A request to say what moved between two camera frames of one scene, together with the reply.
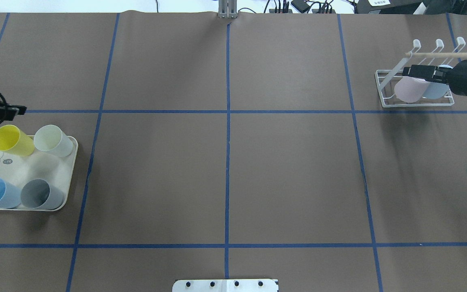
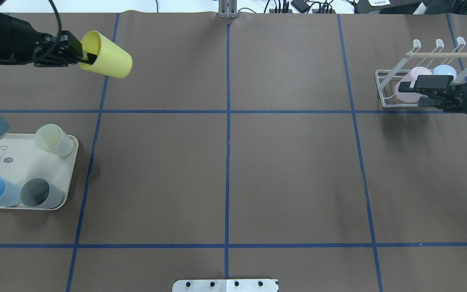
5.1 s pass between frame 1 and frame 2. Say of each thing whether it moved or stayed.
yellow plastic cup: moved
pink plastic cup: stayed
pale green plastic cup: stayed
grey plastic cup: stayed
